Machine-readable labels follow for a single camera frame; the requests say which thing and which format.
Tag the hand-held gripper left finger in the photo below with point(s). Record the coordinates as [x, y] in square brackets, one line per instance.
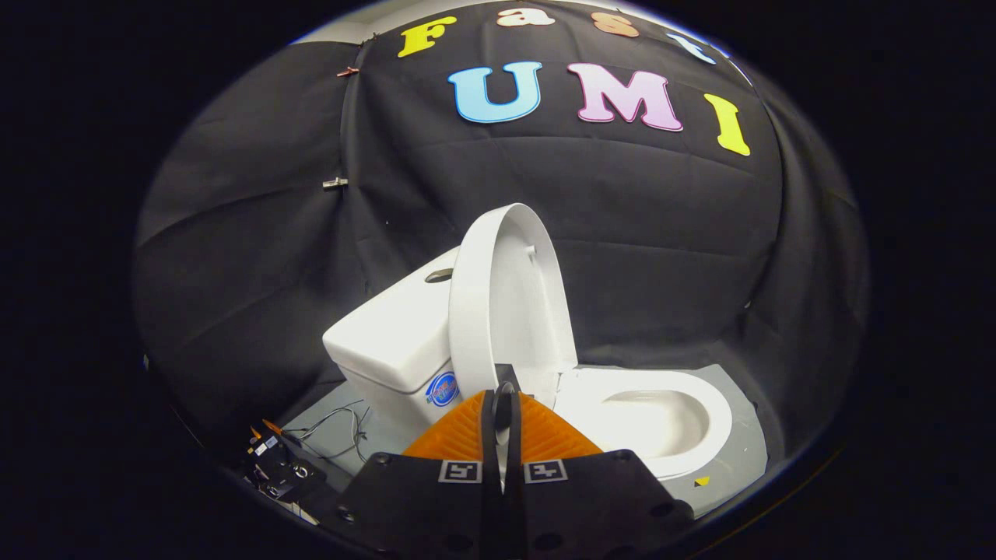
[489, 467]

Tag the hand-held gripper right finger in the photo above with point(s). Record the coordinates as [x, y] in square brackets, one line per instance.
[520, 498]

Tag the black lid knob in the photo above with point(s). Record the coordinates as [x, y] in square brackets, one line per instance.
[504, 408]

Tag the white toilet with tank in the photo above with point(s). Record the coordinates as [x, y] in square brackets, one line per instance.
[397, 342]

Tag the white toilet seat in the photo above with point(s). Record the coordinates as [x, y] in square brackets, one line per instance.
[720, 424]

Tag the black electronic device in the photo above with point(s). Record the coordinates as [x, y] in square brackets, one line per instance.
[284, 467]

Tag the black backdrop cloth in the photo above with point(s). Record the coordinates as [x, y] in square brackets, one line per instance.
[622, 218]

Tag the silver cloth clip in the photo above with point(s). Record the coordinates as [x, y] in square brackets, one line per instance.
[335, 183]

